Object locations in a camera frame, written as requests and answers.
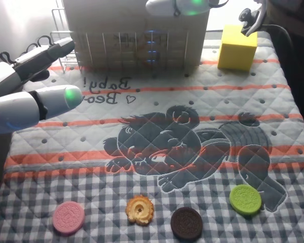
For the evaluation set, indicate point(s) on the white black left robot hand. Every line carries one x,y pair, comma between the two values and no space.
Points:
50,101

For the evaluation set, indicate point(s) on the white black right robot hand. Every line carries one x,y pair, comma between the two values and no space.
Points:
162,7

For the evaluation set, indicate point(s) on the beige hardcover book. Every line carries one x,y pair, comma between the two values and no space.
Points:
111,20

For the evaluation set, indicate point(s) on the yellow foam cube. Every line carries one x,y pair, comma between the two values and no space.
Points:
235,55

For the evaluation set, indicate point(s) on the grey quilt with bear print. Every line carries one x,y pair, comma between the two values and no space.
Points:
218,101

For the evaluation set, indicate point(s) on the pink sandwich cookie toy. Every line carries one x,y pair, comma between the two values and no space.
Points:
68,218

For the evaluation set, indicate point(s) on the golden butter cookie toy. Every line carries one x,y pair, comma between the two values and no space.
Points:
139,210

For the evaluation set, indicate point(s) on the dark brown sandwich cookie toy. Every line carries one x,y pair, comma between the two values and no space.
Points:
186,223

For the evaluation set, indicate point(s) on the green sandwich cookie toy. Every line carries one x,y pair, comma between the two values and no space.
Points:
245,200

